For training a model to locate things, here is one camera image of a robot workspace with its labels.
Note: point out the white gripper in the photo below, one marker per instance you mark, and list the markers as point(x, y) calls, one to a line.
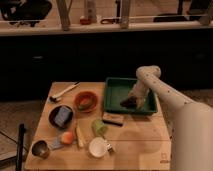
point(140, 91)

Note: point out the dark grape bunch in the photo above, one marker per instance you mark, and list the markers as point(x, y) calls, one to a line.
point(129, 102)

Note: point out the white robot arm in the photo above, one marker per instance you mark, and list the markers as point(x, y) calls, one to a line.
point(192, 138)

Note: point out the wooden block eraser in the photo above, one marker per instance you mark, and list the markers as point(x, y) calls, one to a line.
point(115, 119)

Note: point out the green cup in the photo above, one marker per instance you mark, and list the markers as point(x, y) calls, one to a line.
point(99, 127)

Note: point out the orange bowl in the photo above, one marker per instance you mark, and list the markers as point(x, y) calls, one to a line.
point(86, 95)

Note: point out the green vegetable toy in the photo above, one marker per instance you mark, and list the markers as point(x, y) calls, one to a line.
point(84, 104)

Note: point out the white cup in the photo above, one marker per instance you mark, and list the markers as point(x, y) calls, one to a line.
point(97, 147)

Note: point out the blue sponge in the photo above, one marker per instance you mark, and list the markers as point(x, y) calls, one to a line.
point(62, 116)

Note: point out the wooden table leg right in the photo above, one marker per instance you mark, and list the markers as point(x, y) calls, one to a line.
point(124, 16)

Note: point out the wooden table leg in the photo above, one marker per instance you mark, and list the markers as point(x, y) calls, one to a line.
point(124, 16)
point(63, 14)

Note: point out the orange peach toy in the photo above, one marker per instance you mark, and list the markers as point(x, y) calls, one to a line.
point(67, 138)

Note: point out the dark brown plate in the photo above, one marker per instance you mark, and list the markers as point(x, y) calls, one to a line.
point(54, 112)

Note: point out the red object on floor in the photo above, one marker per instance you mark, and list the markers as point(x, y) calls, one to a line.
point(84, 21)

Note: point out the small metal cup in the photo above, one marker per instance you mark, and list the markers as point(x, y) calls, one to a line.
point(41, 149)

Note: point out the wooden table leg left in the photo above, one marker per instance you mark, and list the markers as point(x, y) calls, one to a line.
point(63, 14)

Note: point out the black pole stand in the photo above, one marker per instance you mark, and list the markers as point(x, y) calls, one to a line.
point(20, 147)

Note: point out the black office chair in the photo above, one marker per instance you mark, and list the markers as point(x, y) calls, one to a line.
point(29, 12)

